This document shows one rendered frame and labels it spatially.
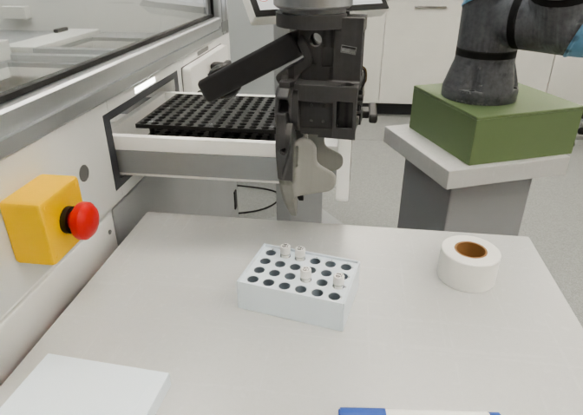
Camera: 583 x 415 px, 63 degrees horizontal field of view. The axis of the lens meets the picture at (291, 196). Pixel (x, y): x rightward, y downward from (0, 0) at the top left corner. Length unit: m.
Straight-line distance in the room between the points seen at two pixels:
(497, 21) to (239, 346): 0.75
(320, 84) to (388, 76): 3.32
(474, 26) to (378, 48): 2.73
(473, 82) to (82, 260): 0.78
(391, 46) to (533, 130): 2.76
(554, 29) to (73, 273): 0.84
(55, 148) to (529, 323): 0.57
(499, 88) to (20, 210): 0.85
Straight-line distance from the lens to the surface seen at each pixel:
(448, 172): 0.95
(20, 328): 0.60
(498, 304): 0.62
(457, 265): 0.60
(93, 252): 0.70
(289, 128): 0.47
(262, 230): 0.71
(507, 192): 1.12
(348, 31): 0.47
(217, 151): 0.68
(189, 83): 0.98
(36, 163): 0.58
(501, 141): 1.01
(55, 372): 0.52
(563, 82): 4.13
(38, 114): 0.59
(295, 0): 0.45
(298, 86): 0.47
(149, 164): 0.72
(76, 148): 0.65
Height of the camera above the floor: 1.12
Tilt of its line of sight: 27 degrees down
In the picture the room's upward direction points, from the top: straight up
